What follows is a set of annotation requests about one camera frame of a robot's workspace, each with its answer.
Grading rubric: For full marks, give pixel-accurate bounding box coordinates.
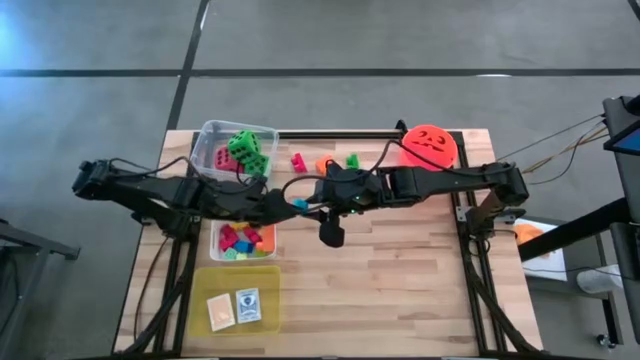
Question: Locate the tablet with blue screen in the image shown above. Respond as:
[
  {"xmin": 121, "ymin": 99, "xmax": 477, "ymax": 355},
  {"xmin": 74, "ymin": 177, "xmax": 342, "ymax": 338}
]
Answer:
[{"xmin": 603, "ymin": 122, "xmax": 640, "ymax": 156}]

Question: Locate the orange pumpkin bucket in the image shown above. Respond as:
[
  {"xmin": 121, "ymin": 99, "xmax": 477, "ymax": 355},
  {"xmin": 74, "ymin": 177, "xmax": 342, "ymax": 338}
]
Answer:
[{"xmin": 399, "ymin": 123, "xmax": 459, "ymax": 172}]

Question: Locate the yellow translucent tray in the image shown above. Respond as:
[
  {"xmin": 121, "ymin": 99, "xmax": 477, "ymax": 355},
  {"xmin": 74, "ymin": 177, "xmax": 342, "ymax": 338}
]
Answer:
[{"xmin": 187, "ymin": 265, "xmax": 283, "ymax": 337}]

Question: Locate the black equipment stand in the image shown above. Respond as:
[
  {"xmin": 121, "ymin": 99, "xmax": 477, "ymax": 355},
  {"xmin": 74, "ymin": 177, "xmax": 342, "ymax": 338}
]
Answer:
[{"xmin": 517, "ymin": 94, "xmax": 640, "ymax": 346}]

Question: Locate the thin cable bundle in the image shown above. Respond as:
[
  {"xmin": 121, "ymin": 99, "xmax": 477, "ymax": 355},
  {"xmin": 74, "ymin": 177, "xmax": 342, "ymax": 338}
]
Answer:
[{"xmin": 499, "ymin": 113, "xmax": 609, "ymax": 186}]

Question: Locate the white plastic bin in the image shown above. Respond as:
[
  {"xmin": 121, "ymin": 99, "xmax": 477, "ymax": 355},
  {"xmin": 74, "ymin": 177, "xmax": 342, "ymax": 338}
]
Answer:
[{"xmin": 208, "ymin": 219, "xmax": 278, "ymax": 263}]

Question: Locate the orange playing card deck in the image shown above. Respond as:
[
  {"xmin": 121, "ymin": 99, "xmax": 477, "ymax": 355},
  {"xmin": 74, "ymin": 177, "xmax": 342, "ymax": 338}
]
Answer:
[{"xmin": 206, "ymin": 292, "xmax": 237, "ymax": 333}]

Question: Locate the clear plastic container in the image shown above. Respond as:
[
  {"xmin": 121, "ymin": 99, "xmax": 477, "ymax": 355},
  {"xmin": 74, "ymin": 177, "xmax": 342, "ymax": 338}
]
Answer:
[{"xmin": 189, "ymin": 119, "xmax": 280, "ymax": 184}]

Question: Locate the green foam die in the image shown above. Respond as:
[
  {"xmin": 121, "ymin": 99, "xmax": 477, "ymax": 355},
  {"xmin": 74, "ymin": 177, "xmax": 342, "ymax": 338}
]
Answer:
[
  {"xmin": 244, "ymin": 153, "xmax": 271, "ymax": 177},
  {"xmin": 227, "ymin": 129, "xmax": 262, "ymax": 162}
]

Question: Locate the blue playing card deck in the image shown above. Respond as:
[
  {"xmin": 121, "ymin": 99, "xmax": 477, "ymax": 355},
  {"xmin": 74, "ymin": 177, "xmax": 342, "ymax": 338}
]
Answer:
[{"xmin": 235, "ymin": 287, "xmax": 263, "ymax": 325}]

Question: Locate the orange big building block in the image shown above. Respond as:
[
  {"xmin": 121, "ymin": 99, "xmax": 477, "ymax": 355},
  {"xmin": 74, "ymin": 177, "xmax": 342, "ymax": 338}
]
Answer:
[{"xmin": 314, "ymin": 154, "xmax": 335, "ymax": 176}]

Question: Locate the person's foot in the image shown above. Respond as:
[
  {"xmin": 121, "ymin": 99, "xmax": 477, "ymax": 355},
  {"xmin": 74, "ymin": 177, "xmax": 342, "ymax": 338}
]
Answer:
[{"xmin": 575, "ymin": 263, "xmax": 624, "ymax": 295}]

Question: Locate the black metal table frame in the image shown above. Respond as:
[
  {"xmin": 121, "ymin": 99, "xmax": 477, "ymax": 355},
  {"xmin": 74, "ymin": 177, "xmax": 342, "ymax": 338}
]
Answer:
[{"xmin": 113, "ymin": 119, "xmax": 546, "ymax": 360}]

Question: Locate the orange object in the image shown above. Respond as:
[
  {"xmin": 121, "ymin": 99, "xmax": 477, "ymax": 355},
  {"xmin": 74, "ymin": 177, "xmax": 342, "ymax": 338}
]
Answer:
[{"xmin": 513, "ymin": 223, "xmax": 546, "ymax": 246}]

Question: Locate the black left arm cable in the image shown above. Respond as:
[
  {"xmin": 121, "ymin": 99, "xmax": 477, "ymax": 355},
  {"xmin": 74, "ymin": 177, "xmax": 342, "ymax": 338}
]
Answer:
[{"xmin": 109, "ymin": 156, "xmax": 269, "ymax": 197}]

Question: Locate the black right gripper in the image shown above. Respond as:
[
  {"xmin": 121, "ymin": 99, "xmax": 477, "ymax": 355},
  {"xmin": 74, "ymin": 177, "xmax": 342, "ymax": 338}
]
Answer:
[{"xmin": 313, "ymin": 167, "xmax": 387, "ymax": 249}]

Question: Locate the white paper sheet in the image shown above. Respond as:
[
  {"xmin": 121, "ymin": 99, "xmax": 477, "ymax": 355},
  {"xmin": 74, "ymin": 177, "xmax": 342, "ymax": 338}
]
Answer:
[{"xmin": 513, "ymin": 217, "xmax": 569, "ymax": 282}]

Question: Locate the pink die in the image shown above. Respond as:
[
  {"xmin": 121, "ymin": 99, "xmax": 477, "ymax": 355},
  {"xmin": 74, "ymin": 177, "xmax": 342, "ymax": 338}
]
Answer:
[{"xmin": 213, "ymin": 146, "xmax": 239, "ymax": 172}]

